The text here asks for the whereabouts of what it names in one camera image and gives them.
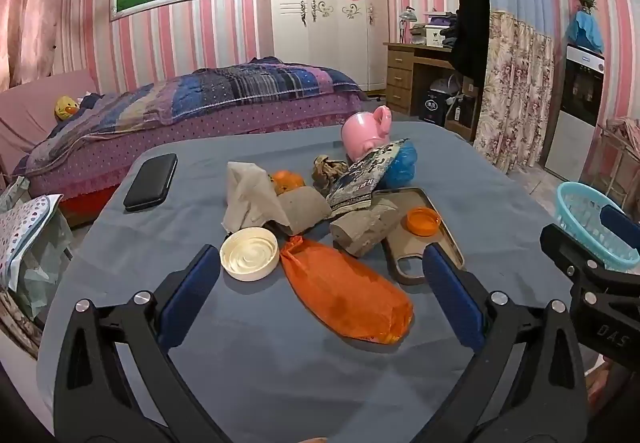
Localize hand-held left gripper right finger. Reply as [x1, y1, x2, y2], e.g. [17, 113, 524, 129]
[421, 243, 588, 443]

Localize blue floral curtain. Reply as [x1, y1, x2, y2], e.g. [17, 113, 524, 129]
[472, 0, 556, 174]

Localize grey-brown cardboard tube piece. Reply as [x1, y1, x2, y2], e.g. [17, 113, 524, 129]
[265, 188, 332, 236]
[330, 203, 401, 258]

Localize pink window curtain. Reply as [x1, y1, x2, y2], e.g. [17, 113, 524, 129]
[0, 0, 88, 91]

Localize water dispenser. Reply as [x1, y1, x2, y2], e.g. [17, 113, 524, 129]
[544, 43, 606, 181]

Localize metal rack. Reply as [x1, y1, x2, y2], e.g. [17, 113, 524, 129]
[597, 115, 640, 208]

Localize blue cloth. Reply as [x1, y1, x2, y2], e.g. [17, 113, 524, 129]
[566, 10, 605, 54]

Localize wooden desk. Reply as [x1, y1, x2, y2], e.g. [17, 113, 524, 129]
[383, 42, 481, 116]

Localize brown paper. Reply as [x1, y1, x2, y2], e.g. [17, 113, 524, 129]
[312, 155, 349, 196]

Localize patterned snack packet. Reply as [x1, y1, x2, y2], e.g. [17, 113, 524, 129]
[326, 143, 401, 216]

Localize yellow duck plush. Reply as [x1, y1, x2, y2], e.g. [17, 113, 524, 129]
[54, 95, 80, 120]

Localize grey-blue tablecloth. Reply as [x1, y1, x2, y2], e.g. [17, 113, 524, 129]
[36, 120, 596, 443]

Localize patchwork quilt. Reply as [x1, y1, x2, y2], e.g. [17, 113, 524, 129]
[12, 57, 366, 176]

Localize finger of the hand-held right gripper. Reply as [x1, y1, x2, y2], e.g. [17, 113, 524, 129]
[540, 223, 611, 291]
[600, 205, 640, 254]

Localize orange peel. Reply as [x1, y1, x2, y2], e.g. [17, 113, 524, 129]
[270, 171, 306, 196]

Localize orange plastic bag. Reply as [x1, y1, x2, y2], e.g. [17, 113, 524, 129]
[279, 236, 415, 345]

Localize black phone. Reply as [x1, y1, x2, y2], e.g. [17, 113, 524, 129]
[123, 153, 178, 212]

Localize green plastic bag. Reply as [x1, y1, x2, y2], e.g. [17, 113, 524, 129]
[10, 210, 76, 319]

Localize black box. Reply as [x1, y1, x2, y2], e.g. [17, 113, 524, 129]
[419, 90, 451, 126]

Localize desk lamp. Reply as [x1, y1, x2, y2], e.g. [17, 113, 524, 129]
[398, 5, 418, 44]

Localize stack of boxes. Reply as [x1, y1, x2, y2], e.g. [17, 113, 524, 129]
[410, 13, 458, 48]

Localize bed with purple sheet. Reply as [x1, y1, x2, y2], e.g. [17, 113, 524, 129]
[0, 57, 371, 229]

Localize grey tissue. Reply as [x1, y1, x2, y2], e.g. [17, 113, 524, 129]
[222, 161, 293, 236]

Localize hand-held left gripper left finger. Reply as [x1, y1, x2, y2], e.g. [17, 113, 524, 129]
[54, 244, 236, 443]

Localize polka-dot bag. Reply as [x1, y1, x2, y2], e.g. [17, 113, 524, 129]
[0, 194, 63, 289]

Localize teal plastic basket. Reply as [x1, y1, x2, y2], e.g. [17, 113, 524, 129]
[556, 182, 640, 274]

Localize pink clothes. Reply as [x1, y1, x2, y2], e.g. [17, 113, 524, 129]
[605, 115, 640, 148]

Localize white wardrobe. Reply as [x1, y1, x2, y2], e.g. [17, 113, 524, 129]
[256, 0, 388, 92]

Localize white fan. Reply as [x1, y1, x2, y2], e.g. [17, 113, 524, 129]
[430, 75, 461, 96]

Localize orange plastic lid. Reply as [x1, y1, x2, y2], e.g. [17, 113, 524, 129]
[406, 207, 442, 237]

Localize person's right hand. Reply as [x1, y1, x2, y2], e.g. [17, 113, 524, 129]
[586, 357, 616, 421]

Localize brown phone case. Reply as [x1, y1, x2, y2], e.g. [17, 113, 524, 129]
[372, 187, 466, 286]

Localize black hanging coat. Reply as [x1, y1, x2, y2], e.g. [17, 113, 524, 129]
[447, 0, 491, 88]

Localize white plastic lid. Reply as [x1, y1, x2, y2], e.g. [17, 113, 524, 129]
[220, 226, 279, 281]

